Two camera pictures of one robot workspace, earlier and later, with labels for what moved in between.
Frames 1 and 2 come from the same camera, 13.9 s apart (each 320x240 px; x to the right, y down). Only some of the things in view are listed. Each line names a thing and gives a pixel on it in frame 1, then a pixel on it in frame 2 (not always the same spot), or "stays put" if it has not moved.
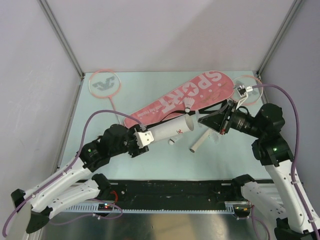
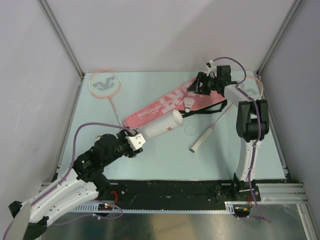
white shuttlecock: x=188 y=102 stays put
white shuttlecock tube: x=170 y=129 -> x=161 y=126
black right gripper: x=215 y=120 -> x=201 y=77
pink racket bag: x=207 y=90 stays put
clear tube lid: x=214 y=137 -> x=190 y=130
